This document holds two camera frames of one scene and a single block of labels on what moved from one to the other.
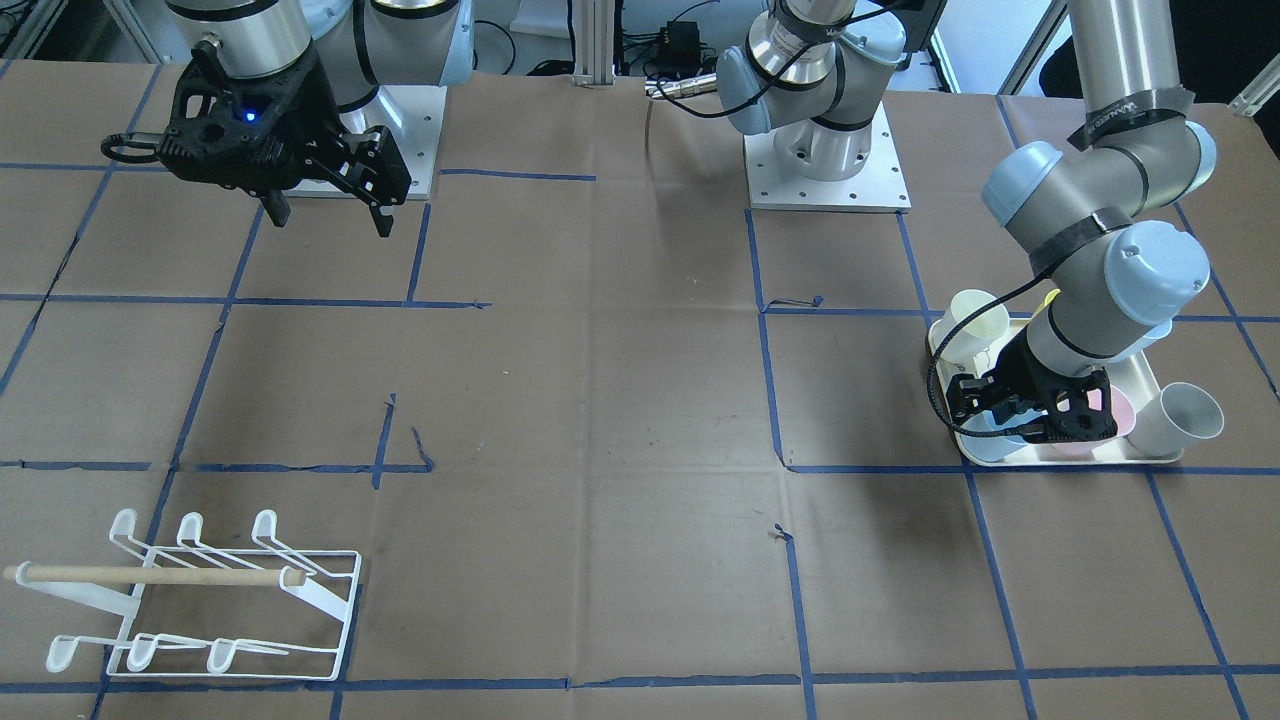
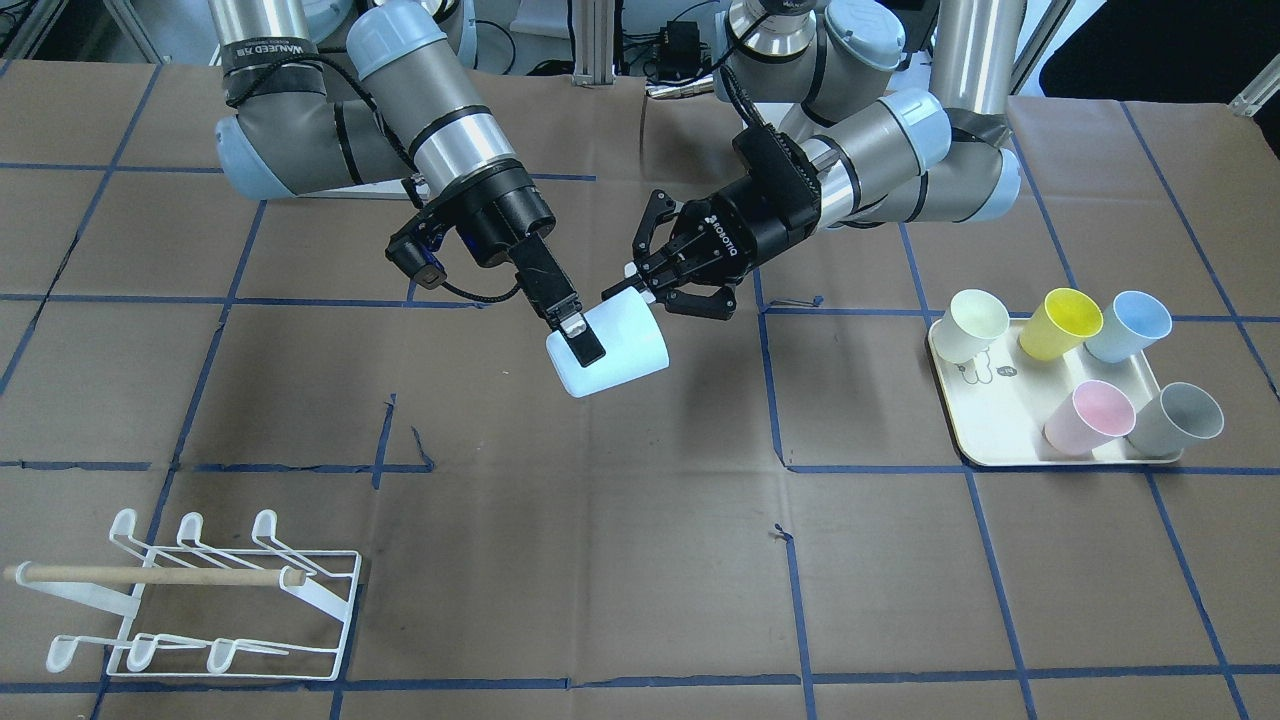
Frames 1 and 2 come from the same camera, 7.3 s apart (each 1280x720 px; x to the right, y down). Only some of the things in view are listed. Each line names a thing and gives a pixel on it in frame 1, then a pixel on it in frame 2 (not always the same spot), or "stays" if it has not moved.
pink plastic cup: x=1122 y=412 stays
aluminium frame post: x=594 y=42 stays
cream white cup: x=968 y=342 stays
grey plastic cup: x=1180 y=418 stays
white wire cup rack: x=271 y=610 stays
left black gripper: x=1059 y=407 -> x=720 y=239
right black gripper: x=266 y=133 -> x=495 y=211
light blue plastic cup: x=994 y=449 -> x=633 y=343
